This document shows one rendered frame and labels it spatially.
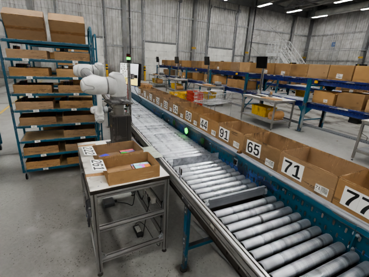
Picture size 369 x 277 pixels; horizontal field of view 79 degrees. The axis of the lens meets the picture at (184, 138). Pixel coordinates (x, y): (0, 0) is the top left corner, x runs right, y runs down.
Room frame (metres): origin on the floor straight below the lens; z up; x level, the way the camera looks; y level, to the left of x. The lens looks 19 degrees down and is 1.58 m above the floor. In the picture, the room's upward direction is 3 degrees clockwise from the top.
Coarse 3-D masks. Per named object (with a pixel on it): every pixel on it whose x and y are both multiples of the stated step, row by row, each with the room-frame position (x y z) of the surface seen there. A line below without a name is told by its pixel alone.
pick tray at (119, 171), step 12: (120, 156) 1.67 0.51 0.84; (132, 156) 1.72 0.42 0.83; (144, 156) 1.77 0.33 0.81; (108, 168) 1.61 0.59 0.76; (120, 168) 1.62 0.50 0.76; (144, 168) 1.48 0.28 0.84; (156, 168) 1.53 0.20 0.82; (108, 180) 1.36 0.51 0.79; (120, 180) 1.40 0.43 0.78; (132, 180) 1.44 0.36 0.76
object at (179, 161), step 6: (192, 156) 1.83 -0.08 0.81; (198, 156) 1.85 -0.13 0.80; (204, 156) 1.88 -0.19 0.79; (210, 156) 1.91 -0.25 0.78; (216, 156) 1.94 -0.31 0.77; (174, 162) 1.75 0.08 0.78; (180, 162) 1.78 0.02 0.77; (186, 162) 1.80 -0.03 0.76; (192, 162) 1.83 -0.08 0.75; (198, 162) 1.86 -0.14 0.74
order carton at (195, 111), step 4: (184, 108) 2.83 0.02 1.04; (188, 108) 2.86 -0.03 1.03; (192, 108) 2.89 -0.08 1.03; (196, 108) 2.91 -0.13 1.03; (200, 108) 2.94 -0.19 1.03; (204, 108) 2.95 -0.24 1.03; (208, 108) 2.86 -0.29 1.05; (184, 112) 2.82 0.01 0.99; (192, 112) 2.63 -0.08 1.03; (196, 112) 2.92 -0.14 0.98; (200, 112) 2.94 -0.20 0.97; (204, 112) 2.94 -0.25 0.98; (208, 112) 2.86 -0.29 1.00; (212, 112) 2.78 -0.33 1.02; (216, 112) 2.69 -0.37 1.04; (184, 116) 2.82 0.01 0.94; (192, 116) 2.63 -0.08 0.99; (196, 116) 2.54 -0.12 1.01; (188, 120) 2.71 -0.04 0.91; (192, 120) 2.62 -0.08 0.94; (196, 120) 2.54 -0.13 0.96; (192, 124) 2.62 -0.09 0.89
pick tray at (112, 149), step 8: (104, 144) 1.91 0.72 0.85; (112, 144) 1.94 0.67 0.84; (120, 144) 1.98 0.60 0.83; (128, 144) 2.02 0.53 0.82; (136, 144) 1.97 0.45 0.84; (96, 152) 1.86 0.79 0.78; (104, 152) 1.90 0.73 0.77; (112, 152) 1.94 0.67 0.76; (128, 152) 1.74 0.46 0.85; (136, 152) 1.78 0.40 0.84
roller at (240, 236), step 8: (288, 216) 1.13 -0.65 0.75; (296, 216) 1.14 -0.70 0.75; (264, 224) 1.05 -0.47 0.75; (272, 224) 1.06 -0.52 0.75; (280, 224) 1.07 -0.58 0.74; (240, 232) 0.97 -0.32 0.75; (248, 232) 0.98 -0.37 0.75; (256, 232) 0.99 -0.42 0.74; (264, 232) 1.02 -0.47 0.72; (240, 240) 0.94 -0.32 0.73
